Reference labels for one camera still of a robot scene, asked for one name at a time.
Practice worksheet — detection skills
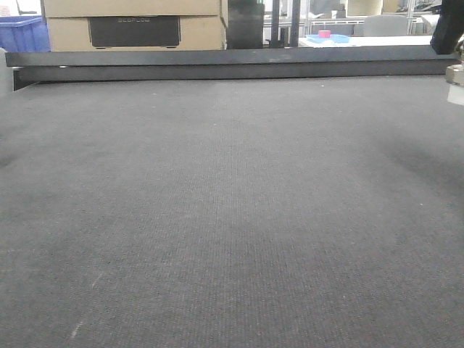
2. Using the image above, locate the black conveyor side rail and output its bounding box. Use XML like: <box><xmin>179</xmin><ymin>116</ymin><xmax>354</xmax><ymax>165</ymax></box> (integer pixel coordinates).
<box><xmin>5</xmin><ymin>45</ymin><xmax>458</xmax><ymax>88</ymax></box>

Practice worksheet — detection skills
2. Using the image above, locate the white background table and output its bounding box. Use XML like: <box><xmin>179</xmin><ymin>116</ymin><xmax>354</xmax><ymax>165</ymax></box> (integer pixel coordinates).
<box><xmin>299</xmin><ymin>36</ymin><xmax>432</xmax><ymax>48</ymax></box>

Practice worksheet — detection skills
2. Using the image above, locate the upper cardboard box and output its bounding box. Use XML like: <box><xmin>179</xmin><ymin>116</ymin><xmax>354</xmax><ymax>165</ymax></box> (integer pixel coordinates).
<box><xmin>43</xmin><ymin>0</ymin><xmax>228</xmax><ymax>17</ymax></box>

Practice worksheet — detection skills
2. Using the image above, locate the blue plastic crate background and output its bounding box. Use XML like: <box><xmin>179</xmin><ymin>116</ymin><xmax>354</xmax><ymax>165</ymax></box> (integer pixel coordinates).
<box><xmin>1</xmin><ymin>15</ymin><xmax>51</xmax><ymax>52</ymax></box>

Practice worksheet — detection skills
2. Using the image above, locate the light blue tray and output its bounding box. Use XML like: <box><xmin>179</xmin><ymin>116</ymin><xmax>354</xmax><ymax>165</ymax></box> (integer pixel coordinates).
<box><xmin>305</xmin><ymin>34</ymin><xmax>350</xmax><ymax>44</ymax></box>

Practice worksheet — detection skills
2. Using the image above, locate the black metal stand frame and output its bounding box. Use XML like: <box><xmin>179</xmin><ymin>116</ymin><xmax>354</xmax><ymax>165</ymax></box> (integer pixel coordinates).
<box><xmin>266</xmin><ymin>0</ymin><xmax>302</xmax><ymax>49</ymax></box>

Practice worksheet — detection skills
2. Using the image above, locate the black rectangular column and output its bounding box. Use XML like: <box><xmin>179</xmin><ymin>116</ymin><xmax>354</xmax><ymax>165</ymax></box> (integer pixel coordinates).
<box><xmin>226</xmin><ymin>0</ymin><xmax>265</xmax><ymax>49</ymax></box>

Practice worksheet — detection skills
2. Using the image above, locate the pink tape roll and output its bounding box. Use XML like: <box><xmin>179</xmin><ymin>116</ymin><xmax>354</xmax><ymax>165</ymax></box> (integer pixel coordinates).
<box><xmin>318</xmin><ymin>30</ymin><xmax>331</xmax><ymax>38</ymax></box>

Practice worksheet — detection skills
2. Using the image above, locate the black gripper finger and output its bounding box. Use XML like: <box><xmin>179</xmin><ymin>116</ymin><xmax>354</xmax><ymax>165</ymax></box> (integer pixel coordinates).
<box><xmin>430</xmin><ymin>0</ymin><xmax>463</xmax><ymax>55</ymax></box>

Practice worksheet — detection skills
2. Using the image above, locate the lower cardboard box with print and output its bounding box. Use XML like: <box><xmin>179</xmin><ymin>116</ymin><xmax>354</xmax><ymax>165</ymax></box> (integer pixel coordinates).
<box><xmin>47</xmin><ymin>16</ymin><xmax>226</xmax><ymax>51</ymax></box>

